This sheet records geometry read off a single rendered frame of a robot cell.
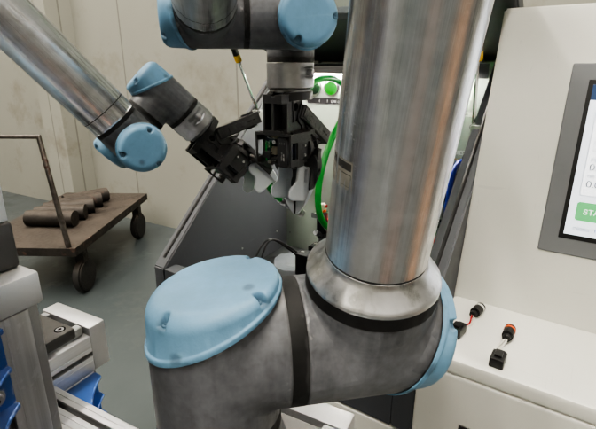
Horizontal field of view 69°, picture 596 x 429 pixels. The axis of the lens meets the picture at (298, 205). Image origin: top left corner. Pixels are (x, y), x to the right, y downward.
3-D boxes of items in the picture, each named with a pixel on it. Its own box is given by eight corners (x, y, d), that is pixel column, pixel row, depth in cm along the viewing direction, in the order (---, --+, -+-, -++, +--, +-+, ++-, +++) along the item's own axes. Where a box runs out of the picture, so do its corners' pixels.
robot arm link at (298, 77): (285, 63, 74) (325, 62, 70) (285, 90, 76) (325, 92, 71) (256, 62, 68) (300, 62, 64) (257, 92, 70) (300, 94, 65)
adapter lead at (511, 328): (502, 371, 69) (504, 360, 69) (488, 366, 71) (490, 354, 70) (516, 334, 79) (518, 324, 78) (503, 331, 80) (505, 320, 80)
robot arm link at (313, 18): (252, 49, 53) (245, 51, 63) (341, 50, 55) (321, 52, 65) (250, -23, 51) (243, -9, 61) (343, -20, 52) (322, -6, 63)
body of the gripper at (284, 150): (254, 167, 72) (252, 91, 69) (285, 158, 79) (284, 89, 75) (293, 173, 68) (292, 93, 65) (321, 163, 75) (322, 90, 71)
